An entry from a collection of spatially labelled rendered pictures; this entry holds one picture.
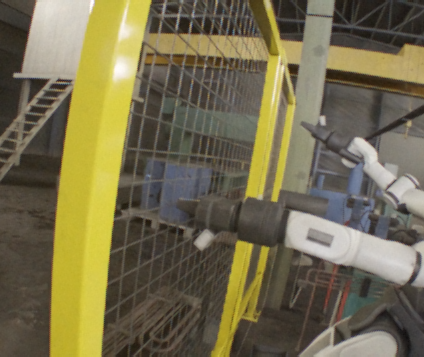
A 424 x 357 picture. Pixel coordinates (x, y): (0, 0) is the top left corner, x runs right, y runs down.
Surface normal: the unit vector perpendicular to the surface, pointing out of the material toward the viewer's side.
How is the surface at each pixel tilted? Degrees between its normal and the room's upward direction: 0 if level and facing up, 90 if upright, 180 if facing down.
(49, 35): 90
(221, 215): 90
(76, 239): 90
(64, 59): 90
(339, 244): 82
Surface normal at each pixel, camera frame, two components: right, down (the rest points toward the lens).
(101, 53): -0.29, 0.03
